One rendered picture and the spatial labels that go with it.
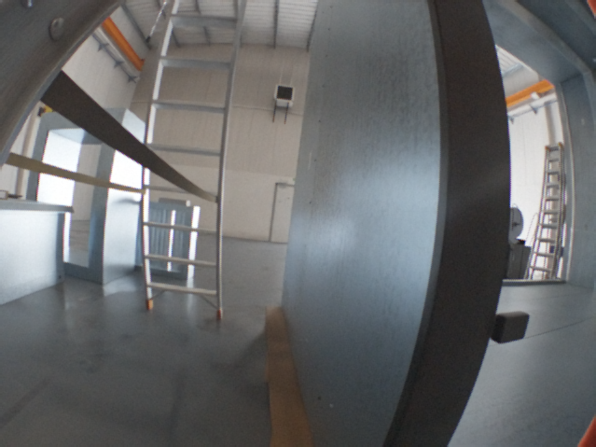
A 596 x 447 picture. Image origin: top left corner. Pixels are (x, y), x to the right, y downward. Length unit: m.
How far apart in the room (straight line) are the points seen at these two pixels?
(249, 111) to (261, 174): 2.54
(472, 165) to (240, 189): 9.81
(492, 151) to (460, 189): 0.07
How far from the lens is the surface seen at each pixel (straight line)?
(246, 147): 10.31
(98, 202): 2.59
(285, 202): 9.94
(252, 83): 11.34
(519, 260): 6.43
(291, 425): 0.83
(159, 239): 3.12
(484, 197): 0.31
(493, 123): 0.35
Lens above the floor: 0.72
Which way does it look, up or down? level
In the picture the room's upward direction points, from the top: 7 degrees clockwise
